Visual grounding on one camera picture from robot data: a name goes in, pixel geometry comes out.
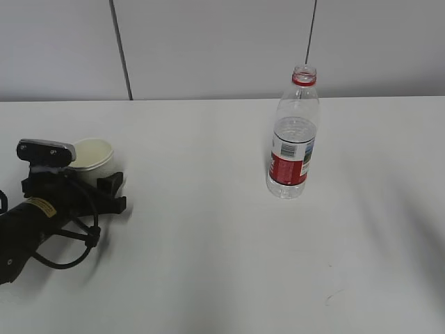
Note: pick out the clear water bottle red label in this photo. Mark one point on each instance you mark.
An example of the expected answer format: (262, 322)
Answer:
(294, 133)

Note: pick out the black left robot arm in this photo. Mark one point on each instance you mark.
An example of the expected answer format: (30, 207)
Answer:
(24, 228)

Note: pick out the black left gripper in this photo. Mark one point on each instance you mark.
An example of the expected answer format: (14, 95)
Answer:
(65, 195)

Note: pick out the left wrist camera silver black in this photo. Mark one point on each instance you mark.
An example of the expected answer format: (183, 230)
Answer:
(45, 156)

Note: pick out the white paper cup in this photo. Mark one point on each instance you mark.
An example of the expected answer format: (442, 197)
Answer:
(94, 160)

